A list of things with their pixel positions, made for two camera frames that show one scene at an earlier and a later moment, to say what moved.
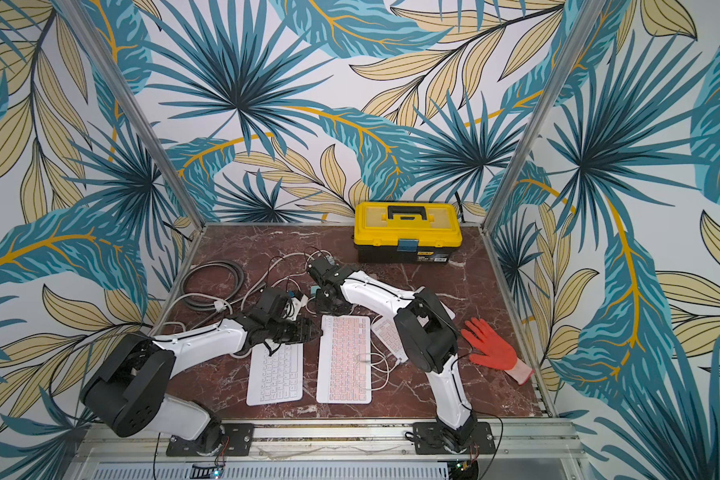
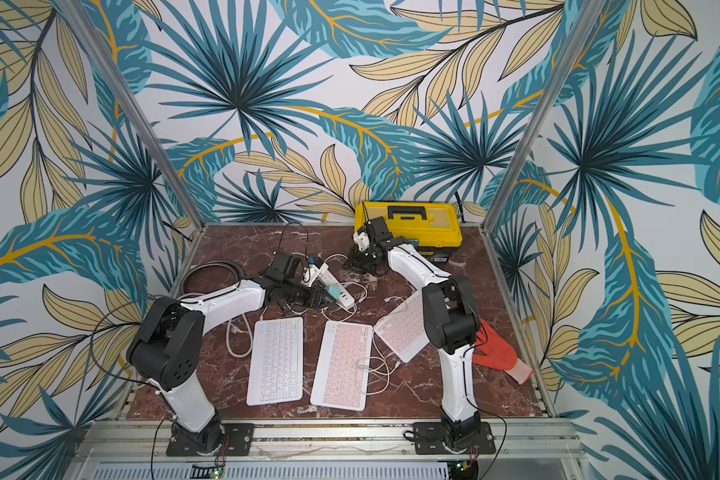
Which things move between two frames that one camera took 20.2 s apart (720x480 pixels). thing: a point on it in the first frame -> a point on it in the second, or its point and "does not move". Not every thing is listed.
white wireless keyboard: [275, 376] does not move
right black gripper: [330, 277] -> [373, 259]
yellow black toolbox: [407, 232] does not move
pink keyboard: [344, 369] does not move
